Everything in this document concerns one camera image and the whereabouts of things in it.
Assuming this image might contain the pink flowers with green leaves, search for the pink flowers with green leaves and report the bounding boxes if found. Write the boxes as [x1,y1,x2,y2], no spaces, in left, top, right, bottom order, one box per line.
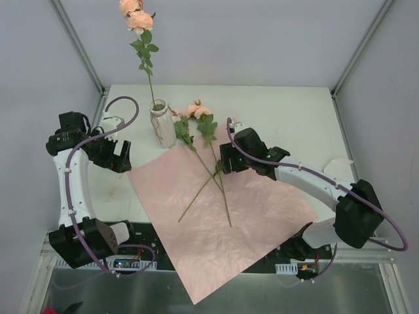
[189,99,232,227]

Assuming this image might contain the purple wrapping paper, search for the purple wrapping paper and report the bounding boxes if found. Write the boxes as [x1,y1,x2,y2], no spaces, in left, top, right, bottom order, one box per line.
[128,128,318,304]

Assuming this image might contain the single pink rose stem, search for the single pink rose stem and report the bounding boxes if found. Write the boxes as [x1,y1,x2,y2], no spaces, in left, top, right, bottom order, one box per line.
[118,0,159,111]

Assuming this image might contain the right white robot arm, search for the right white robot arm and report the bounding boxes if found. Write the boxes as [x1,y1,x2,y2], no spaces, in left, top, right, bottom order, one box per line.
[219,122,384,261]

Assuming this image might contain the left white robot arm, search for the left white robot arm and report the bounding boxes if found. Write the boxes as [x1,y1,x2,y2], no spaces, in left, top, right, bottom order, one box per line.
[46,111,139,269]

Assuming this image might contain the white ribbed ceramic vase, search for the white ribbed ceramic vase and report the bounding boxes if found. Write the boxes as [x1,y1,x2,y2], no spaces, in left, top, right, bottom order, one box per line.
[149,98,177,148]

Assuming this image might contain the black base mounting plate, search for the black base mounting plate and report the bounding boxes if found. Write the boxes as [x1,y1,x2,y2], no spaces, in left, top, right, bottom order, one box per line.
[107,221,376,274]

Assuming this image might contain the red object at bottom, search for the red object at bottom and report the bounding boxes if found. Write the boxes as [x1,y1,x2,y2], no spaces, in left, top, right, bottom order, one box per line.
[41,307,58,314]

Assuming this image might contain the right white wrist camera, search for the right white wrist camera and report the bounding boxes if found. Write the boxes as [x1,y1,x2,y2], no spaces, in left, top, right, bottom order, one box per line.
[227,122,248,134]

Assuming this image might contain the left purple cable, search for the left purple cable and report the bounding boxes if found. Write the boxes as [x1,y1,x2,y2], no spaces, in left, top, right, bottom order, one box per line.
[64,96,156,279]

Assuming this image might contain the purple cable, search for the purple cable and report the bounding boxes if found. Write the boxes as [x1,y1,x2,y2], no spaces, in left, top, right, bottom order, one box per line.
[226,116,409,285]
[64,96,156,279]

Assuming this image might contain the left white cable duct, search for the left white cable duct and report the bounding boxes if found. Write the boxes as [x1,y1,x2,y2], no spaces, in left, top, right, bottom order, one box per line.
[55,258,157,271]

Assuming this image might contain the white cable duct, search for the white cable duct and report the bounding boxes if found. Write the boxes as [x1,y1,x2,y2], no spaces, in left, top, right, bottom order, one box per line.
[275,263,318,275]
[55,258,157,271]

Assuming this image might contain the aluminium extrusion rail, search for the aluminium extrusion rail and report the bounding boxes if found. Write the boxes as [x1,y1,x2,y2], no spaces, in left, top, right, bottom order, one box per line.
[41,241,393,262]

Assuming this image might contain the right white cable duct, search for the right white cable duct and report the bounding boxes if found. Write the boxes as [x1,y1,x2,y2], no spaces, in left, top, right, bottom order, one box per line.
[275,263,318,275]

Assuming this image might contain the left aluminium frame post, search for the left aluminium frame post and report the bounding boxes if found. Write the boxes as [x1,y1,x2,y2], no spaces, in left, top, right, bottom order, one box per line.
[48,0,109,96]

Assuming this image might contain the aluminium frame post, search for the aluminium frame post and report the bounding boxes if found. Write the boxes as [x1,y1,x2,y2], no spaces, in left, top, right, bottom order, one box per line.
[48,0,109,96]
[331,0,397,99]

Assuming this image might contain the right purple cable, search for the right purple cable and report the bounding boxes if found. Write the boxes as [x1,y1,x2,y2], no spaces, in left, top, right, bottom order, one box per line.
[226,116,409,285]

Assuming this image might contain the right aluminium frame post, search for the right aluminium frame post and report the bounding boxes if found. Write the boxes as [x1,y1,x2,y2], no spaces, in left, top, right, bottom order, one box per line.
[331,0,397,99]

